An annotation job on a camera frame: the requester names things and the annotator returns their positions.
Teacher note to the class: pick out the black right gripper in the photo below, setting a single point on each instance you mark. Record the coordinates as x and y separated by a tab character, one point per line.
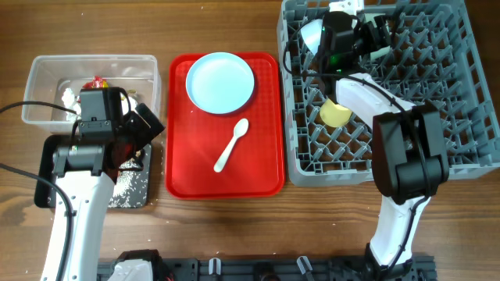
382	40

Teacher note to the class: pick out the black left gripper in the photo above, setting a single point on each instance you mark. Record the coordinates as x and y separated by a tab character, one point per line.
146	125

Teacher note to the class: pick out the white rice grains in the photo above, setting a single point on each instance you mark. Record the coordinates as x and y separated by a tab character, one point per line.
131	189

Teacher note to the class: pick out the red candy wrapper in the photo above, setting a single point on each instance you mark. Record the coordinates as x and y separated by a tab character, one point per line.
97	82

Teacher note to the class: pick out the light blue small bowl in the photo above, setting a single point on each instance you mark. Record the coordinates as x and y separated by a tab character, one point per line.
311	35

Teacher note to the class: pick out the yellow plastic cup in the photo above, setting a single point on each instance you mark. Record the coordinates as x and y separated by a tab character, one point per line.
334	115

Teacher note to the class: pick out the light blue large plate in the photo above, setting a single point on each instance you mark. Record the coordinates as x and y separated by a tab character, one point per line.
220	83

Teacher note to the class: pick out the green bowl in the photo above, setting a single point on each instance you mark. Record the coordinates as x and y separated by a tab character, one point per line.
379	53

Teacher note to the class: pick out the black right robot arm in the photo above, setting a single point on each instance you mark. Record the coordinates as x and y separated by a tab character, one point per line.
408	149

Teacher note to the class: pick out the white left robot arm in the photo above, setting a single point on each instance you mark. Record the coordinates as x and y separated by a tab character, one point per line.
85	170

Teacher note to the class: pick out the black waste tray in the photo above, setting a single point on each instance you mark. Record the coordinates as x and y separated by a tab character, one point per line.
44	197

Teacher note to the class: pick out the grey dishwasher rack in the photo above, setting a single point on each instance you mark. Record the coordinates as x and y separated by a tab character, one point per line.
435	59

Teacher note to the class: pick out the crumpled white tissue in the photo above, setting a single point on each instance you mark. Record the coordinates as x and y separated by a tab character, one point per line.
71	101
128	104

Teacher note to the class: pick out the red serving tray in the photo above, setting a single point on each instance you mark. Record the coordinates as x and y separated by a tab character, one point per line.
196	139

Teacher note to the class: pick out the white plastic spoon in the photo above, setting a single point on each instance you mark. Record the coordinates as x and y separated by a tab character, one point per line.
240	129

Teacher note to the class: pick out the black mounting rail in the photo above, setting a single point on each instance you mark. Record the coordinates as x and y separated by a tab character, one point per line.
334	269

